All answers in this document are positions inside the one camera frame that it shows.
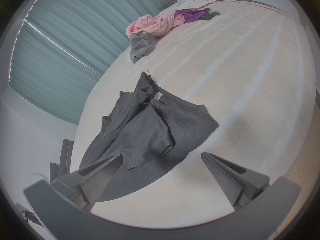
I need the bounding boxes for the grey bedside table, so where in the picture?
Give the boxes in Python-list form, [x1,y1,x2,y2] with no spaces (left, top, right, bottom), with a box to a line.
[158,0,176,10]

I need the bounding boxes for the round wall mirror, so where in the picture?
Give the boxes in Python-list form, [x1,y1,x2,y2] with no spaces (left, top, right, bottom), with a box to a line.
[30,173,48,182]

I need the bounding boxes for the white printed pillow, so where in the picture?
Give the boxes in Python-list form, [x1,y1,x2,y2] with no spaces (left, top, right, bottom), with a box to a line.
[175,0,220,9]

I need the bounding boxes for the bed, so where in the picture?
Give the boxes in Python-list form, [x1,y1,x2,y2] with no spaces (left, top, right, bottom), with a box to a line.
[72,0,318,231]

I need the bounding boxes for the pile of clothes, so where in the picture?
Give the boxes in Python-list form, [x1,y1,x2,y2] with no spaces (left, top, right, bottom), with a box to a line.
[126,8,221,64]

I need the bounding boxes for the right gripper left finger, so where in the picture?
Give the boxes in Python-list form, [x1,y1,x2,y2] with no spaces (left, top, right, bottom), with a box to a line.
[51,153,123,211]

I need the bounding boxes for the black T-shirt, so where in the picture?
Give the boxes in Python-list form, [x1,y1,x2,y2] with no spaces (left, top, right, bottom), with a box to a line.
[77,70,219,202]

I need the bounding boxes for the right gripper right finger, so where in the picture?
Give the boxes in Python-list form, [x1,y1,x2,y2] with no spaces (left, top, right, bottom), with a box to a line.
[201,152,271,207]

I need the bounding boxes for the blue-green curtain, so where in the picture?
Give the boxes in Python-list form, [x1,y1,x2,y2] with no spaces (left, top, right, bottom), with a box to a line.
[9,21,101,126]
[25,0,165,78]

